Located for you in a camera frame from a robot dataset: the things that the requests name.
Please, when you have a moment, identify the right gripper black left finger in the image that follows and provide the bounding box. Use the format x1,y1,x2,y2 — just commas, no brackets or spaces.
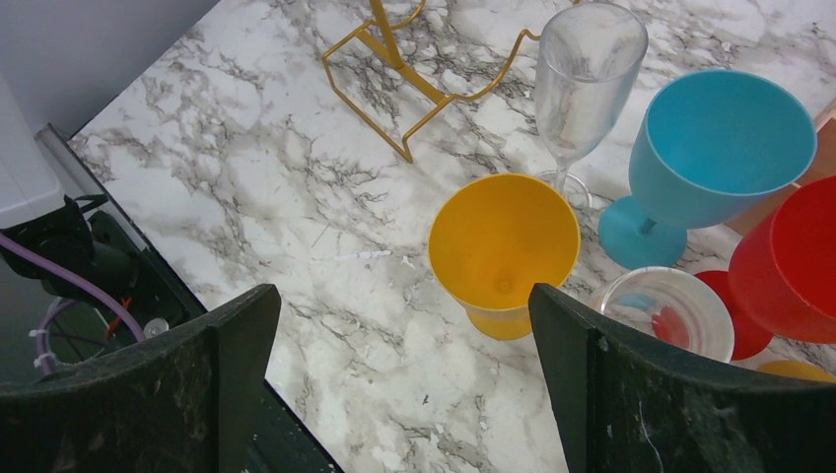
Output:
1,284,281,472

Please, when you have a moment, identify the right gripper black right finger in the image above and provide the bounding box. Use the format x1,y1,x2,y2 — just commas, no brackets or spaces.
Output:
528,284,835,472

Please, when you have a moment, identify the clear front wine glass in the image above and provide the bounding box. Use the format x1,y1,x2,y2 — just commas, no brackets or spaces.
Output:
585,266,734,363

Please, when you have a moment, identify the clear wine glass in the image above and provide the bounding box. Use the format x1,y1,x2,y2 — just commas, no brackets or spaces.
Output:
585,266,734,363
533,1,649,210

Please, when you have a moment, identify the yellow wine glass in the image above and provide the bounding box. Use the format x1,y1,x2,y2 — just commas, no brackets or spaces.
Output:
427,173,582,341
758,360,835,383

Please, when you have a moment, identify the red plastic wine glass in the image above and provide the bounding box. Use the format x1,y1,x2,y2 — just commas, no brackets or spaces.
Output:
696,177,835,360

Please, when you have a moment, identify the blue plastic wine glass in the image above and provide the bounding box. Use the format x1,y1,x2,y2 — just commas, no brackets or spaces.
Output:
597,69,817,269

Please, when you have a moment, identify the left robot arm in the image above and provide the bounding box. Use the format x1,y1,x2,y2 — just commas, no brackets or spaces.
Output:
1,79,139,303

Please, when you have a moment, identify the peach plastic file organizer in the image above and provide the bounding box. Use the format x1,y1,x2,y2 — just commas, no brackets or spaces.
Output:
725,98,836,237

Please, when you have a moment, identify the black mounting rail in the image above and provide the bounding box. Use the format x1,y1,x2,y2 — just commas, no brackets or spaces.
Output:
35,124,342,472

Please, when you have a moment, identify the gold wire glass rack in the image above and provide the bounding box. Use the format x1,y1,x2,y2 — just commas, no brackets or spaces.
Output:
321,0,541,164

